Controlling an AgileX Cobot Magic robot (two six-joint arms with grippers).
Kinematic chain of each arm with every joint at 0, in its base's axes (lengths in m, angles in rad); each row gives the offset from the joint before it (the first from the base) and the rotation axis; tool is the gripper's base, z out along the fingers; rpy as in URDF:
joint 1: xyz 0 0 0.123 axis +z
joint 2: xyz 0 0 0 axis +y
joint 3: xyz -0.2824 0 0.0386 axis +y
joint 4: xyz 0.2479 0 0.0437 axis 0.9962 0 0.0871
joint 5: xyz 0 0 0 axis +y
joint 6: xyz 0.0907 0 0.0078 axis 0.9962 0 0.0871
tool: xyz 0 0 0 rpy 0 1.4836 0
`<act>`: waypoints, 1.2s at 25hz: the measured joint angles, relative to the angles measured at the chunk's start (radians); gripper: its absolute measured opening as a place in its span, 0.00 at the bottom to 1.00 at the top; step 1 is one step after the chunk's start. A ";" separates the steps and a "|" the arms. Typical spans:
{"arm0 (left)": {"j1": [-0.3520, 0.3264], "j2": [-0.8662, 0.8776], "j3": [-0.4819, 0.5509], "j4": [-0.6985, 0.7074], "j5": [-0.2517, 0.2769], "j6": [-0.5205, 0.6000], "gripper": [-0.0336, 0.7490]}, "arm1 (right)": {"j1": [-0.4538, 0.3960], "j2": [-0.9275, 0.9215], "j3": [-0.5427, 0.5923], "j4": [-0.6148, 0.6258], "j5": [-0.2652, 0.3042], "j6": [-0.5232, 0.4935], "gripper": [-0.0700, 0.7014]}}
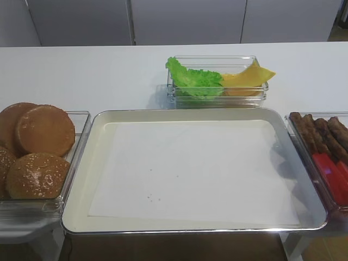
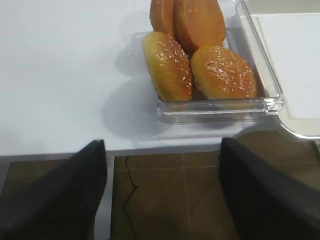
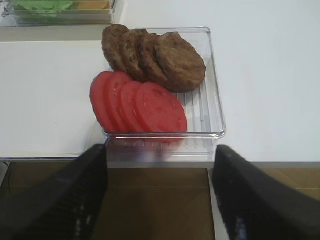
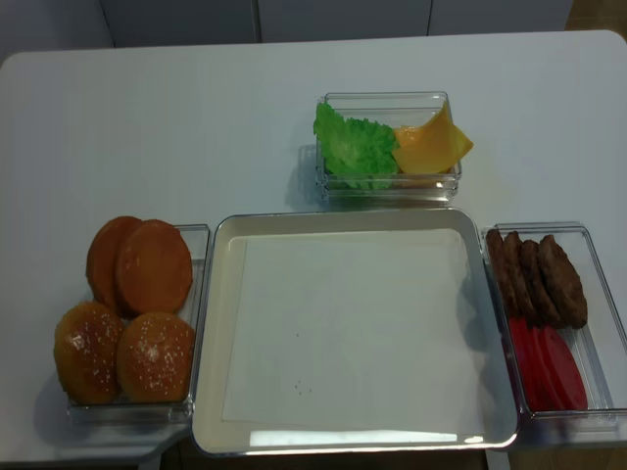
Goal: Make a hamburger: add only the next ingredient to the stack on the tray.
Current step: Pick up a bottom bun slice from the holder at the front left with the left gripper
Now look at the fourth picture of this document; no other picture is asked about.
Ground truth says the bun half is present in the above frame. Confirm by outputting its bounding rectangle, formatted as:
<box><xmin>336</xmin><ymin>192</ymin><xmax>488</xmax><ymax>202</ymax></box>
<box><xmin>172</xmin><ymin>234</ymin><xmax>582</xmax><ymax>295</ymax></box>
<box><xmin>114</xmin><ymin>219</ymin><xmax>193</xmax><ymax>318</ymax></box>
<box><xmin>85</xmin><ymin>215</ymin><xmax>141</xmax><ymax>318</ymax></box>

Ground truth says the clear lettuce cheese container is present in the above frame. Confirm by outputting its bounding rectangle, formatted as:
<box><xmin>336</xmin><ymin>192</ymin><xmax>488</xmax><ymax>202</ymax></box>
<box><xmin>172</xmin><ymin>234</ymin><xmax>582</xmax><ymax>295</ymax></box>
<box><xmin>313</xmin><ymin>91</ymin><xmax>472</xmax><ymax>202</ymax></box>

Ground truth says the orange cheese slice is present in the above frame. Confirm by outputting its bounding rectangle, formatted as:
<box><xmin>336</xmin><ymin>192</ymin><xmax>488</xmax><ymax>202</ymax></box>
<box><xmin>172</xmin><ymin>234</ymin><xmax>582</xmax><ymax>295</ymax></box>
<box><xmin>392</xmin><ymin>105</ymin><xmax>474</xmax><ymax>174</ymax></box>

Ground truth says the green lettuce leaf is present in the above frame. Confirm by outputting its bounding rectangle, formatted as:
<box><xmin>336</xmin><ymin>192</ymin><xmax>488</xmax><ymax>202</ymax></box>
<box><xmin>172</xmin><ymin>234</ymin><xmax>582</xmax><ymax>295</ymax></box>
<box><xmin>313</xmin><ymin>103</ymin><xmax>399</xmax><ymax>191</ymax></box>

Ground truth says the silver metal tray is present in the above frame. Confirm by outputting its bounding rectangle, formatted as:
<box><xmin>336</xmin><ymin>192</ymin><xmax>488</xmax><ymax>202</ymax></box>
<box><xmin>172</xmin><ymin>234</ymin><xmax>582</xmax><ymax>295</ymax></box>
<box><xmin>192</xmin><ymin>208</ymin><xmax>519</xmax><ymax>454</ymax></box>

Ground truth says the white paper sheet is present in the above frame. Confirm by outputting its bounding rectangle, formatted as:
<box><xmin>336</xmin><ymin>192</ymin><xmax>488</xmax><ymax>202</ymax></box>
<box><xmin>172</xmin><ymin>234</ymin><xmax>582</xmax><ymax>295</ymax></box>
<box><xmin>223</xmin><ymin>229</ymin><xmax>484</xmax><ymax>434</ymax></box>

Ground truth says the brown meat patty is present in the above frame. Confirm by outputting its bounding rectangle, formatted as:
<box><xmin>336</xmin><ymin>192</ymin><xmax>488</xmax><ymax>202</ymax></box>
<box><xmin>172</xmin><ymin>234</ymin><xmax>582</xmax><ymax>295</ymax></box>
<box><xmin>503</xmin><ymin>231</ymin><xmax>539</xmax><ymax>328</ymax></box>
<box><xmin>538</xmin><ymin>235</ymin><xmax>588</xmax><ymax>329</ymax></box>
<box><xmin>518</xmin><ymin>240</ymin><xmax>564</xmax><ymax>329</ymax></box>
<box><xmin>486</xmin><ymin>228</ymin><xmax>520</xmax><ymax>318</ymax></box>

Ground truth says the right sesame top bun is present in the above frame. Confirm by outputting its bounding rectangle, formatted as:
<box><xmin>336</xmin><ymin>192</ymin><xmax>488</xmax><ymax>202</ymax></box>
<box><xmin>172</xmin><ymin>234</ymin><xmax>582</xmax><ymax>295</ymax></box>
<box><xmin>117</xmin><ymin>312</ymin><xmax>195</xmax><ymax>403</ymax></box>

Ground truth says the sesame bun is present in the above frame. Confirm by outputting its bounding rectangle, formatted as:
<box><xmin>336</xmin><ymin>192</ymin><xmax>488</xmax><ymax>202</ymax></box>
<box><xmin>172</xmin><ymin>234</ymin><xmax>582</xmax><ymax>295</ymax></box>
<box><xmin>53</xmin><ymin>302</ymin><xmax>124</xmax><ymax>405</ymax></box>
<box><xmin>117</xmin><ymin>312</ymin><xmax>195</xmax><ymax>403</ymax></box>

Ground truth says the clear bun container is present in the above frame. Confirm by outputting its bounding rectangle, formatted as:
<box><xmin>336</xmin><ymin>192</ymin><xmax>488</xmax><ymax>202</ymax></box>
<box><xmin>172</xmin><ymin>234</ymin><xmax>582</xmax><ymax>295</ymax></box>
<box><xmin>67</xmin><ymin>224</ymin><xmax>212</xmax><ymax>426</ymax></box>

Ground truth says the red tomato slice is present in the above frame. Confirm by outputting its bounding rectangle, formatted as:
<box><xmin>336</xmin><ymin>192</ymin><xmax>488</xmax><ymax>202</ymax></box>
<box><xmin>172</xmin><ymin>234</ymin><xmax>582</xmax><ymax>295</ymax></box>
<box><xmin>537</xmin><ymin>328</ymin><xmax>588</xmax><ymax>411</ymax></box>
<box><xmin>519</xmin><ymin>320</ymin><xmax>553</xmax><ymax>412</ymax></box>
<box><xmin>529</xmin><ymin>328</ymin><xmax>565</xmax><ymax>411</ymax></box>
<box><xmin>508</xmin><ymin>317</ymin><xmax>538</xmax><ymax>412</ymax></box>

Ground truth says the left sesame top bun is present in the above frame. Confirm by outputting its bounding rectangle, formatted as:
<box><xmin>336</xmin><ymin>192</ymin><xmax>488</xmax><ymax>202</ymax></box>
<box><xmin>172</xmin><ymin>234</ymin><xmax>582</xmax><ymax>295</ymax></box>
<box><xmin>53</xmin><ymin>302</ymin><xmax>124</xmax><ymax>405</ymax></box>

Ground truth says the clear patty tomato container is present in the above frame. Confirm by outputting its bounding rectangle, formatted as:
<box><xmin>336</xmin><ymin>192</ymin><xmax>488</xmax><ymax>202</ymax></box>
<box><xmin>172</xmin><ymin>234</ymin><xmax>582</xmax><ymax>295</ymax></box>
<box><xmin>480</xmin><ymin>222</ymin><xmax>626</xmax><ymax>429</ymax></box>

